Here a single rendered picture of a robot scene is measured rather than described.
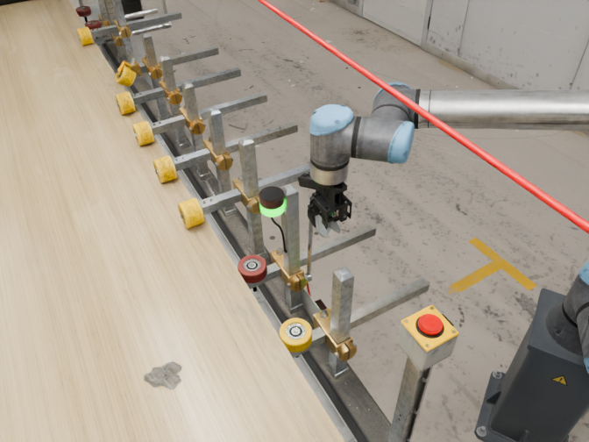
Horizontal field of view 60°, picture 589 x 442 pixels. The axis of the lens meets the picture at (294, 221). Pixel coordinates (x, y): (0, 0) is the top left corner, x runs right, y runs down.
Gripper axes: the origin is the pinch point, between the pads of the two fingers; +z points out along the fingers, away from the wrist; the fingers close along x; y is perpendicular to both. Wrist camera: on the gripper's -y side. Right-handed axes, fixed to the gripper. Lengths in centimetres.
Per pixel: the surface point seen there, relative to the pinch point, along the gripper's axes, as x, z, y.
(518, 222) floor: 153, 101, -41
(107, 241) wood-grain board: -51, 11, -38
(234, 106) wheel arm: 9, 6, -81
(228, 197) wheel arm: -14.5, 5.1, -31.2
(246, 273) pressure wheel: -20.7, 10.4, -5.5
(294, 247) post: -7.9, 3.8, -1.8
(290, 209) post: -8.5, -10.2, -1.8
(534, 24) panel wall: 255, 47, -143
